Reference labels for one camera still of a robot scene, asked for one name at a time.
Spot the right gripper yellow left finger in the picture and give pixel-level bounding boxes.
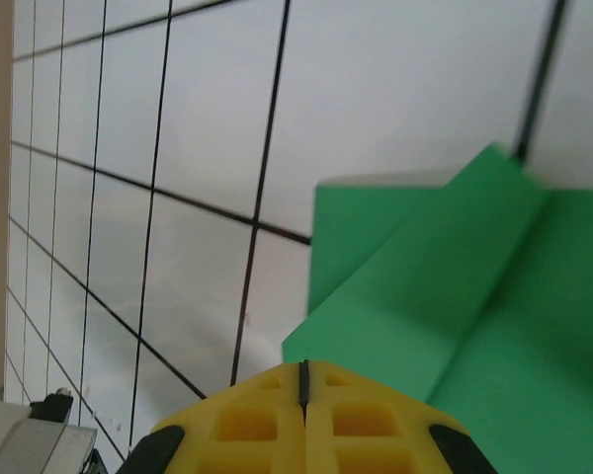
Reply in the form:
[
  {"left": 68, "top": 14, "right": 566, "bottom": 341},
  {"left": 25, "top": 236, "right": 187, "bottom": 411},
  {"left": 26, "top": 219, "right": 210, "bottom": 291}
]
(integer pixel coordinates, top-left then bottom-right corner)
[{"left": 127, "top": 362, "right": 305, "bottom": 474}]

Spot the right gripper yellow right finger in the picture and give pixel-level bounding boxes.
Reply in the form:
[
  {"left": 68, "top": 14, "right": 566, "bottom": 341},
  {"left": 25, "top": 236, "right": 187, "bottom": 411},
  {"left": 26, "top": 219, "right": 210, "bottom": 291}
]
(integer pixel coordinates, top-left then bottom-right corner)
[{"left": 303, "top": 359, "right": 495, "bottom": 474}]

